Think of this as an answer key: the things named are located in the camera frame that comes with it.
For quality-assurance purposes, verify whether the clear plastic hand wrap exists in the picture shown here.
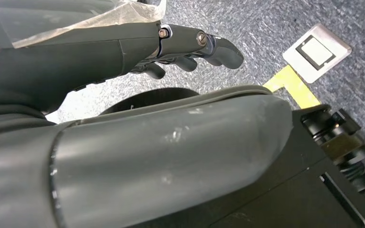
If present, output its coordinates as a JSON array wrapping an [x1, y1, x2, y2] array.
[[0, 0, 167, 59]]

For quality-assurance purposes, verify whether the black rounded robot part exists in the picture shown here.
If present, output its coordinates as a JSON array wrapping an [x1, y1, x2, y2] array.
[[100, 87, 200, 116]]

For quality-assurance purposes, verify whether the yellow floor tape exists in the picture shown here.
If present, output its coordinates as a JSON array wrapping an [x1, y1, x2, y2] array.
[[262, 64, 322, 110]]

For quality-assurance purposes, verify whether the silver floor socket plate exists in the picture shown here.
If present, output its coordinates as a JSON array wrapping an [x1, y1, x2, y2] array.
[[282, 23, 353, 85]]

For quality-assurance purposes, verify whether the black robot body frame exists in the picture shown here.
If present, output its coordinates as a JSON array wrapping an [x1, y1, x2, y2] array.
[[132, 105, 365, 228]]

